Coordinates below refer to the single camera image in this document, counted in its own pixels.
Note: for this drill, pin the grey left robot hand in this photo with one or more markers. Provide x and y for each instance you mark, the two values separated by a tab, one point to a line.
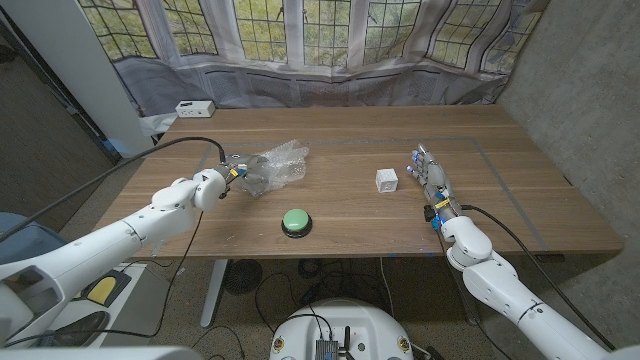
252	172

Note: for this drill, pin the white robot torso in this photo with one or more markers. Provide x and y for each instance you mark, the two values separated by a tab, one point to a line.
345	320

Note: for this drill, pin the green button, black base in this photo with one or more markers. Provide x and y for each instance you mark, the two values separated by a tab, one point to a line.
296	220

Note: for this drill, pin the small white block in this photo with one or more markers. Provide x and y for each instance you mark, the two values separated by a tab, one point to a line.
387	180

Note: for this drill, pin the round black floor fan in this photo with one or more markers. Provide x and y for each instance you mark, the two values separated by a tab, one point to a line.
242	276

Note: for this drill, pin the white power strip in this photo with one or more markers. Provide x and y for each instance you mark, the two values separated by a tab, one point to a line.
195	109

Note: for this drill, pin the person in blue jeans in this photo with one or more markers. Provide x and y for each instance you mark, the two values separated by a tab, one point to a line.
25	240

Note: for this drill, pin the printed window backdrop cloth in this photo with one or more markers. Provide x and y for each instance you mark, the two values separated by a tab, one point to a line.
325	85

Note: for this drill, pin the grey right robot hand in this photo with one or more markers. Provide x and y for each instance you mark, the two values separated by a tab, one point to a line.
438	181

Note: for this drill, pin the grey electronics box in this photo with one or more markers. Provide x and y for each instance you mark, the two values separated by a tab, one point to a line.
326	350

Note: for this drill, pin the white floor platform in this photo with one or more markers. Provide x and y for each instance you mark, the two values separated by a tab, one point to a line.
145	300

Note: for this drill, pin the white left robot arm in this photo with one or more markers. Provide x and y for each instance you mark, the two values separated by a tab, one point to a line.
100	250

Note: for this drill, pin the white table leg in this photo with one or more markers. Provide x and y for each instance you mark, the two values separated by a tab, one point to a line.
215	290

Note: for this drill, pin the clear bubble wrap sheet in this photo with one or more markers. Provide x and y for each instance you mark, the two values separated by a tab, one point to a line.
282	165

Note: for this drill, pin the yellow black foot pedal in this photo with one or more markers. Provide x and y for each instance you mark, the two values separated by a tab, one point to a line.
102	291

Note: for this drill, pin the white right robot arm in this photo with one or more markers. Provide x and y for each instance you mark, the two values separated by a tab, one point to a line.
500	290

